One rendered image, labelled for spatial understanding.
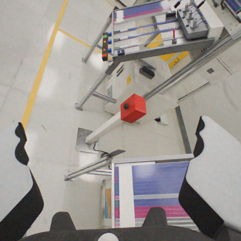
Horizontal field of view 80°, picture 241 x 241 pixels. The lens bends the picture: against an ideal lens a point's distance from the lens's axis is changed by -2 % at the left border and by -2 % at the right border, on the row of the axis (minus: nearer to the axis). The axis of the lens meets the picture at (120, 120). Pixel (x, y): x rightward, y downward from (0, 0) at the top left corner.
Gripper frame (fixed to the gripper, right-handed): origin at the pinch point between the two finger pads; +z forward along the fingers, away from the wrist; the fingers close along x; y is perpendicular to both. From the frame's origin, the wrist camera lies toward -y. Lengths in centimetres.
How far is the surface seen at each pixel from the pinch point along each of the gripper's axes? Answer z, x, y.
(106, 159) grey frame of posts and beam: 48, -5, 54
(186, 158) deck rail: 37, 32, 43
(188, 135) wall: 191, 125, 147
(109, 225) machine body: 44, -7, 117
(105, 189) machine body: 69, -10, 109
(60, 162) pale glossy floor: 82, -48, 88
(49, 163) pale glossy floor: 77, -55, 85
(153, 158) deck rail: 39, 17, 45
